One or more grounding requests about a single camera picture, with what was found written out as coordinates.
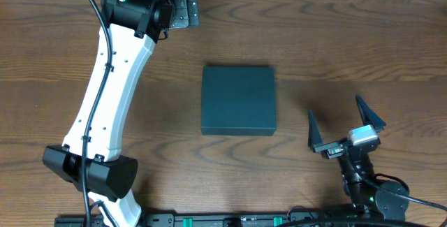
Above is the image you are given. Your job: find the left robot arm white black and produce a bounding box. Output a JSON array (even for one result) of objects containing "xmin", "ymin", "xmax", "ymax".
[{"xmin": 43, "ymin": 0, "xmax": 200, "ymax": 226}]

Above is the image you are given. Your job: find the black gift box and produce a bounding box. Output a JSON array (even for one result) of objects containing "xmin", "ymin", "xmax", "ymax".
[{"xmin": 201, "ymin": 66, "xmax": 277, "ymax": 136}]

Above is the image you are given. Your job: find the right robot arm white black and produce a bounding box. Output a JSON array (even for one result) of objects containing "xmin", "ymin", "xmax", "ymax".
[{"xmin": 307, "ymin": 96, "xmax": 409, "ymax": 221}]

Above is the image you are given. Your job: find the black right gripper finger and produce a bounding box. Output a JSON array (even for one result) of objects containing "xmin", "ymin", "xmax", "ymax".
[
  {"xmin": 307, "ymin": 110, "xmax": 323, "ymax": 147},
  {"xmin": 356, "ymin": 95, "xmax": 386, "ymax": 133}
]

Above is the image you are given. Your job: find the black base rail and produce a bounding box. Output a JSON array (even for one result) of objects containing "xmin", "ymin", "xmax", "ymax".
[{"xmin": 53, "ymin": 210, "xmax": 406, "ymax": 227}]

